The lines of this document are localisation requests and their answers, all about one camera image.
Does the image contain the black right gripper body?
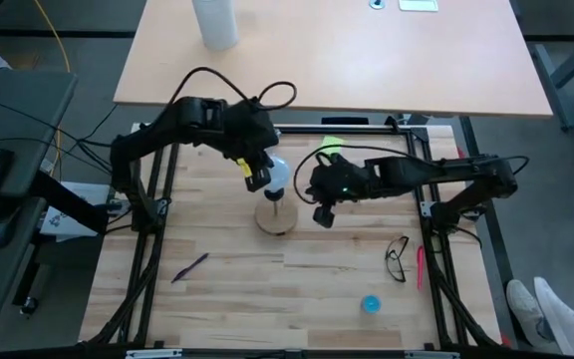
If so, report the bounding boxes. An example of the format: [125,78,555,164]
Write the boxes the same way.
[306,153,371,203]

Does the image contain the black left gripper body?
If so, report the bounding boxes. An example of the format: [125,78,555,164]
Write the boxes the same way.
[221,101,281,162]

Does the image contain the white lightbulb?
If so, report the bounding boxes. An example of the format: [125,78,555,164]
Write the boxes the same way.
[265,155,293,193]

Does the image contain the wooden base lamp with socket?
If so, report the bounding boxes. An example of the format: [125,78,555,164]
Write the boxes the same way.
[253,187,300,237]

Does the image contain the green sticky note pad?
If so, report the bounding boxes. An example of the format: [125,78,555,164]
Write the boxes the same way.
[320,135,346,156]

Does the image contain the black safety glasses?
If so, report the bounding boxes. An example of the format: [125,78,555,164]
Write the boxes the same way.
[384,234,412,284]

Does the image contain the light wood desk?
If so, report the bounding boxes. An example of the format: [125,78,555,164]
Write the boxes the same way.
[113,0,554,120]

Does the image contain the red pen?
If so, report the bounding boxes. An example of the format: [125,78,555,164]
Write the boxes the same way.
[416,244,427,292]

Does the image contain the small blue jar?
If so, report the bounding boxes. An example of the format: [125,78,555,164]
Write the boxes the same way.
[360,294,384,315]

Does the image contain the purple pen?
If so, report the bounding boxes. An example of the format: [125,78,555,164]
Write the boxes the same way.
[169,251,210,285]

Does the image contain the white printed sheet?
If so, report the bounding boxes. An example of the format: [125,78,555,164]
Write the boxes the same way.
[39,180,115,244]

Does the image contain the white card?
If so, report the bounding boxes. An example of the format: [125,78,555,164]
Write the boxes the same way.
[398,0,440,13]

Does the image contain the black support bar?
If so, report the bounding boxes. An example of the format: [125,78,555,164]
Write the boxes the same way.
[29,169,119,236]

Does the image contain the black computer mouse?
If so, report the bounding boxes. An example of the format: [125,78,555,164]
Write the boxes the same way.
[0,205,23,249]

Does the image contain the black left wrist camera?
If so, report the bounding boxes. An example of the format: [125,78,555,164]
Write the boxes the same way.
[243,167,274,194]

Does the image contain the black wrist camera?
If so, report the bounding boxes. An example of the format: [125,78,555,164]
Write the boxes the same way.
[243,167,274,194]
[312,202,338,230]

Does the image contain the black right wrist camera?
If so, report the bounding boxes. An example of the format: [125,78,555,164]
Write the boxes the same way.
[312,202,338,230]

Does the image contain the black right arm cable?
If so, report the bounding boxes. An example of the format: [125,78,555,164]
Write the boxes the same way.
[293,143,531,206]

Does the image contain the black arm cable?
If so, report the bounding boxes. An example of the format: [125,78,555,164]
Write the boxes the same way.
[293,143,531,206]
[166,66,298,112]

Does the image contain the black aluminium table frame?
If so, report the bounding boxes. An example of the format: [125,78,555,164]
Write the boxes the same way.
[78,117,505,359]

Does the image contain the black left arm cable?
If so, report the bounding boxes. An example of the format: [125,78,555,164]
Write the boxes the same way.
[166,66,298,112]

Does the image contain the silver frame bracket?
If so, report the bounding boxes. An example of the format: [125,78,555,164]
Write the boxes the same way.
[125,348,184,359]
[403,349,461,359]

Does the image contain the yellow cable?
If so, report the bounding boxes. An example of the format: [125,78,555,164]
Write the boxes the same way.
[32,0,73,169]

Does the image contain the black floor cable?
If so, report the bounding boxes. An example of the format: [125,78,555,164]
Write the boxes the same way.
[0,92,119,176]

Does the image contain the gray table leg frame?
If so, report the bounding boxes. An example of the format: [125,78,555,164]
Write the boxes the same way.
[532,29,574,132]

